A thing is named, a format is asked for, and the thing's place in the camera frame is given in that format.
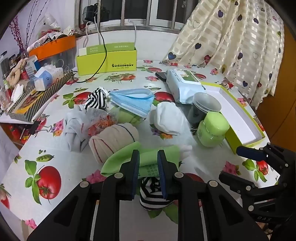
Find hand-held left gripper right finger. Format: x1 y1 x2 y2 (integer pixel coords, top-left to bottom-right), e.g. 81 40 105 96
157 149 270 241

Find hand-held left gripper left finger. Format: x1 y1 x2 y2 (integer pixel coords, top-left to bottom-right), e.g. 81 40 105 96
27 149 140 241

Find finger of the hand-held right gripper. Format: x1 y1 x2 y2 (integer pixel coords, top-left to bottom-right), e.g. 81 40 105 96
236 142 292 171
218 172 281 197

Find black white striped sock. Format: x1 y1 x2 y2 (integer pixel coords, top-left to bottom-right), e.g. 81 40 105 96
84 88 109 110
139 176 176 211

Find white tray with green rim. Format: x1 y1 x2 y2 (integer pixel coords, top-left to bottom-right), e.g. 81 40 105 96
200 81 266 154

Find beige sock with red stitching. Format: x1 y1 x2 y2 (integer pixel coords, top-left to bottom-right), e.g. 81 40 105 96
89 123 139 165

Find green rabbit print sock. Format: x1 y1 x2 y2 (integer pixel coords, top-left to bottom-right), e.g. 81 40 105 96
109 107 148 127

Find beige braided soft toy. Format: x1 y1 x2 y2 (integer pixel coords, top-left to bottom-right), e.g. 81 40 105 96
6 58 29 87

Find light green jar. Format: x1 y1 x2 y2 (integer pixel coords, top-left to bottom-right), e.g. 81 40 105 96
196 111 230 147

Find rolled white sock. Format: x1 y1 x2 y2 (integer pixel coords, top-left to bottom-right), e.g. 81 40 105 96
149 102 189 135

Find plastic bag with orange print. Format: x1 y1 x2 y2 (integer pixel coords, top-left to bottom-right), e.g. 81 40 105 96
81 108 118 139

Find clear plastic lidded container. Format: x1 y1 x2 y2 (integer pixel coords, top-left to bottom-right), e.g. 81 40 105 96
187 92 222 124

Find blue face mask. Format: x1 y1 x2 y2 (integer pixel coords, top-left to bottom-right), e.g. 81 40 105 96
109 89 155 118

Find grey cloth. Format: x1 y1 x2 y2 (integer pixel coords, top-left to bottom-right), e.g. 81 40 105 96
63 109 93 152

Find wet wipes pack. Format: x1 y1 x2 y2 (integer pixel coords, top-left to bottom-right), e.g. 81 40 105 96
166 69 205 105

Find heart print curtain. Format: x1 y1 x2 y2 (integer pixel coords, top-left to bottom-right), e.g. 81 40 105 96
162 0 286 109

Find black binder clip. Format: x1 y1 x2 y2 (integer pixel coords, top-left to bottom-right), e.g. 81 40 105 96
28 120 53 136

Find lime green cardboard box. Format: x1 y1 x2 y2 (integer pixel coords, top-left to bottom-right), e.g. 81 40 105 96
76 42 138 76

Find striped cardboard box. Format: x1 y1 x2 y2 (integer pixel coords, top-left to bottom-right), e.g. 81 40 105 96
7 71 74 122

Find blue white tissue pack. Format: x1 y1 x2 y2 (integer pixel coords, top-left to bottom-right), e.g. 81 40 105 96
32 65 64 91

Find white paper tissues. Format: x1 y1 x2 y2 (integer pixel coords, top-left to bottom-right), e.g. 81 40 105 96
10 83 26 102

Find small blue white carton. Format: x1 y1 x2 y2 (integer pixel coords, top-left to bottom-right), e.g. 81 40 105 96
25 56 43 77

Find orange rimmed plastic bin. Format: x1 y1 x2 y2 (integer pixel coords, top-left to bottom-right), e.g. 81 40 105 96
27 35 77 70

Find black power adapter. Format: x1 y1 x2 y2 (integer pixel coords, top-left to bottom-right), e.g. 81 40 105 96
82 3 110 22

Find clear plastic bag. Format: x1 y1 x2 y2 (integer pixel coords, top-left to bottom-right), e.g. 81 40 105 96
42 13 63 35

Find purple flower branches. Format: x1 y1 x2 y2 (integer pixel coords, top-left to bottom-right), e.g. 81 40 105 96
9 0 50 56

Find black cable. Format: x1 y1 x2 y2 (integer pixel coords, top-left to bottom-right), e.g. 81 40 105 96
73 14 108 83

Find white cable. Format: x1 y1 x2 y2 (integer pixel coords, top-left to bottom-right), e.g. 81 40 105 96
82 21 93 48
128 20 137 49

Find metal window frame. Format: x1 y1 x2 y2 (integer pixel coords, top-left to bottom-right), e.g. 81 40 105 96
79 0 201 29

